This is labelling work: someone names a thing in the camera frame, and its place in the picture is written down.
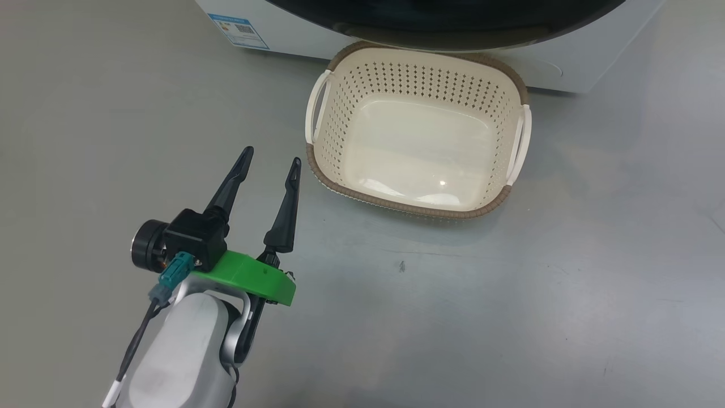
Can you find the beige perforated laundry basket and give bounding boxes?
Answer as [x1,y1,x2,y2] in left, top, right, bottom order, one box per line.
[305,41,533,220]

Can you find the left cable with teal connector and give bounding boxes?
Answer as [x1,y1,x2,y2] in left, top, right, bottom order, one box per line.
[102,252,196,408]

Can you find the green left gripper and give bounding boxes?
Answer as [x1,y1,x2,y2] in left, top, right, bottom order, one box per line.
[191,146,302,307]

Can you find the blue energy label sticker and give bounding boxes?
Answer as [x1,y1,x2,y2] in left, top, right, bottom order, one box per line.
[208,14,270,50]

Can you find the white front-load washing machine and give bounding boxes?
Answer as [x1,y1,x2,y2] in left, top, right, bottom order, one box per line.
[195,0,666,94]

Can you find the black round glass washer door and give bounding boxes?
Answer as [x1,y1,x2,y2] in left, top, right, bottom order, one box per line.
[263,0,626,52]

